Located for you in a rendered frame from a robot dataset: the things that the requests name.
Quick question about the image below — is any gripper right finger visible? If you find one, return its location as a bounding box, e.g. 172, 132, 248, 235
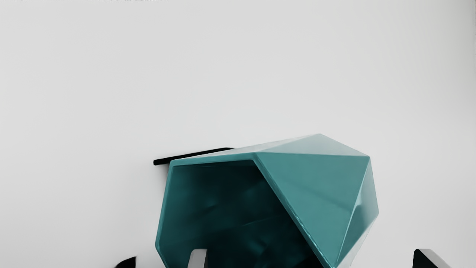
412, 248, 453, 268

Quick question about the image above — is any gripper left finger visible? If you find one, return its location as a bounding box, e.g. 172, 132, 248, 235
189, 249, 208, 268

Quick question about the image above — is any teal faceted mug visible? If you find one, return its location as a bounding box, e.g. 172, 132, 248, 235
155, 133, 379, 268

